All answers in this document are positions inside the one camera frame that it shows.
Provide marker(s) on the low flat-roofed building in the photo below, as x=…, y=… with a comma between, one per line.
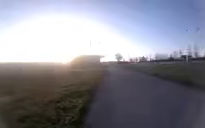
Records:
x=87, y=59

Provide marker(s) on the round dark tree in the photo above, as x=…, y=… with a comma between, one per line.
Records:
x=119, y=56

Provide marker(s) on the grey asphalt path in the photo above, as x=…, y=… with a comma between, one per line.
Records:
x=136, y=100

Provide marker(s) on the dry flat grass field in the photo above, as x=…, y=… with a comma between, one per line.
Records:
x=36, y=90

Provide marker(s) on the row of bare trees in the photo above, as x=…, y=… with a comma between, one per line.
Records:
x=176, y=55

